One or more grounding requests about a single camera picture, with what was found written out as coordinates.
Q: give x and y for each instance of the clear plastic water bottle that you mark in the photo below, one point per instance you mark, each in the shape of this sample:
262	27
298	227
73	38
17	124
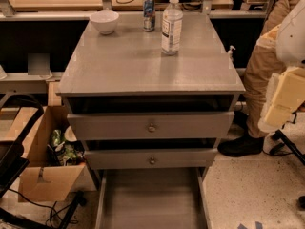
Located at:
171	28

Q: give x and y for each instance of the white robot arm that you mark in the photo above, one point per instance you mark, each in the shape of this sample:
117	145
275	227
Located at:
290	39

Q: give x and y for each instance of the small white pump bottle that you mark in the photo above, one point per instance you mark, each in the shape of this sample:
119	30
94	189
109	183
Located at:
230	52

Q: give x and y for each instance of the grey top drawer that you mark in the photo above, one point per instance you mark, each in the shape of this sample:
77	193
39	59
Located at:
150	126

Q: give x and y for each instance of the grey middle drawer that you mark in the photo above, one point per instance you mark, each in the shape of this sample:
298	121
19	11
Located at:
150	158

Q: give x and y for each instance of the grey drawer cabinet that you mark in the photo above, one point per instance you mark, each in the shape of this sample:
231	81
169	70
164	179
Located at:
126	72

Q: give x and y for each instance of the grey open bottom drawer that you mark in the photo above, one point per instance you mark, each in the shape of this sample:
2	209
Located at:
164	198

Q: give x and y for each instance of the black tripod stand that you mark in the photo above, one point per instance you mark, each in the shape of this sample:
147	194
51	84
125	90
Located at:
285	141

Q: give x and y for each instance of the person in khaki trousers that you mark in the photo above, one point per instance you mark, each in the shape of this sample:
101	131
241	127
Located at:
262	64

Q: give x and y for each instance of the black shoe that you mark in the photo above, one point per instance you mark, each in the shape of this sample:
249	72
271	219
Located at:
242	146

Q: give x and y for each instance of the blue drink can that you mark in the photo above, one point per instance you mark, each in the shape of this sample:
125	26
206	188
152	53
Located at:
148	15

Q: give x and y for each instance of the white ceramic bowl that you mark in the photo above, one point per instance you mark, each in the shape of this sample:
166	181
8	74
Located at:
105	21

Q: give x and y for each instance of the green snack bags in box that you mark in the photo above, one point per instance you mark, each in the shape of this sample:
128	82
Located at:
64	148

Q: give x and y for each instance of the brown cardboard box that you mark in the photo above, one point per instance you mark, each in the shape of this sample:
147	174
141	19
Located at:
43	180

